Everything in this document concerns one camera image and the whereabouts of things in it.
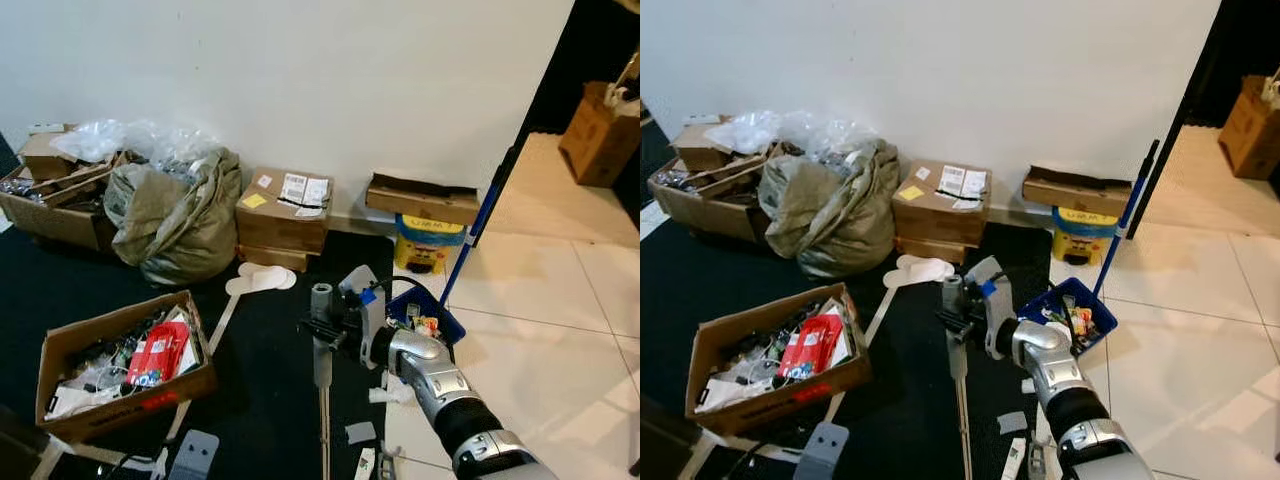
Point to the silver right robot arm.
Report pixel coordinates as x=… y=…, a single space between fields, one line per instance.
x=1075 y=400
x=450 y=400

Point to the white disposable slipper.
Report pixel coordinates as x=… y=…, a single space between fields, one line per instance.
x=918 y=261
x=260 y=285
x=915 y=277
x=262 y=270

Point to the long beige tape strip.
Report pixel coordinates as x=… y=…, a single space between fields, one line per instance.
x=222 y=320
x=880 y=310

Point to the flat cardboard box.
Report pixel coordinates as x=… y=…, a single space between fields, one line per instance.
x=270 y=258
x=928 y=250

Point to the large black carpet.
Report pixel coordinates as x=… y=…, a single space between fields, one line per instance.
x=270 y=400
x=920 y=400

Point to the yellow red snack packet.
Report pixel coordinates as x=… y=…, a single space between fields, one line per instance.
x=1082 y=320
x=428 y=325

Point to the grey paper scrap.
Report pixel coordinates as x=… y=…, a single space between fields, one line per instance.
x=361 y=433
x=1012 y=422

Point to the sealed cardboard box with labels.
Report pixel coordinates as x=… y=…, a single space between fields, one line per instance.
x=265 y=225
x=920 y=215

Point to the yellow blue printed box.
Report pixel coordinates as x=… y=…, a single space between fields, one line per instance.
x=1085 y=240
x=430 y=245

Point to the yellow sticky note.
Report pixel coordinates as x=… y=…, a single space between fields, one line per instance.
x=911 y=193
x=255 y=201

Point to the red product packet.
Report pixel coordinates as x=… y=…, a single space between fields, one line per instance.
x=160 y=350
x=810 y=345

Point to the grey plastic clip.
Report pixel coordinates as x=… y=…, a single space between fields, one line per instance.
x=1039 y=460
x=389 y=465

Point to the long torn cardboard box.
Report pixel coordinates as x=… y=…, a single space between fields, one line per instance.
x=420 y=205
x=1075 y=195

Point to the olive woven sack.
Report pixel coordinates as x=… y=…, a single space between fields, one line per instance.
x=825 y=220
x=170 y=230

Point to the open cardboard box with clutter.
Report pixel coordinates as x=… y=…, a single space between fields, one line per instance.
x=770 y=408
x=120 y=415

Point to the short beige tape strip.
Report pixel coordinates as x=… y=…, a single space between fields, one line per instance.
x=90 y=458

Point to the open brown cardboard tray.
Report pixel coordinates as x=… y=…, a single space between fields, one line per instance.
x=55 y=225
x=720 y=168
x=705 y=215
x=60 y=180

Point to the clear plastic bags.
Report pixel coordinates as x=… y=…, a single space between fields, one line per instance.
x=90 y=140
x=745 y=130

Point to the small closed cardboard box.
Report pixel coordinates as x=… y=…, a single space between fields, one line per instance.
x=45 y=160
x=700 y=150

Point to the dark grey cabinet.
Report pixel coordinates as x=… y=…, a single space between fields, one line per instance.
x=15 y=450
x=660 y=450

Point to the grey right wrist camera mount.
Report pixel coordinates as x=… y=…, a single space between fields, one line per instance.
x=995 y=320
x=365 y=320

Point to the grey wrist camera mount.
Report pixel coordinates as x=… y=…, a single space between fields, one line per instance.
x=822 y=455
x=995 y=320
x=365 y=320
x=195 y=458

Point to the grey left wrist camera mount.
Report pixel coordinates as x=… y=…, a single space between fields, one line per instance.
x=822 y=455
x=195 y=458

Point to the black door frame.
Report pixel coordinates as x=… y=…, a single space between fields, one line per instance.
x=565 y=50
x=1250 y=40

